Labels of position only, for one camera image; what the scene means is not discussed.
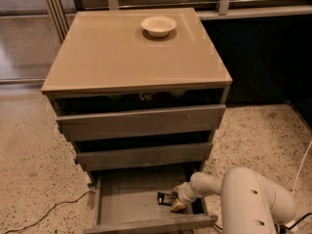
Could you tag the white ceramic bowl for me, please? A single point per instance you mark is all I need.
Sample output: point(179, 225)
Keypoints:
point(158, 26)

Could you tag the black rxbar chocolate bar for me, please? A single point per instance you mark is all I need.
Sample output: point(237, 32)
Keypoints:
point(166, 199)

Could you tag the grey drawer cabinet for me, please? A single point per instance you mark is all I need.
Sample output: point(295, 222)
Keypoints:
point(108, 63)

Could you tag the white wall plug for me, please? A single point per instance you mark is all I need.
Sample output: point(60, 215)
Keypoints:
point(291, 227)

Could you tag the bottom grey open drawer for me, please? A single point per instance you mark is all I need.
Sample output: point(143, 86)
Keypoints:
point(126, 202)

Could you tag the top grey drawer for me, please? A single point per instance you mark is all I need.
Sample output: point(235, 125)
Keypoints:
point(140, 123)

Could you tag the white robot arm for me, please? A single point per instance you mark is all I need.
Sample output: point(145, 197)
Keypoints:
point(250, 202)

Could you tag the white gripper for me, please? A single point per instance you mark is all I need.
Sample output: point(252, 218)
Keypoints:
point(185, 195)

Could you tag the middle grey drawer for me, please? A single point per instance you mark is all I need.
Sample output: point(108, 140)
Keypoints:
point(144, 157)

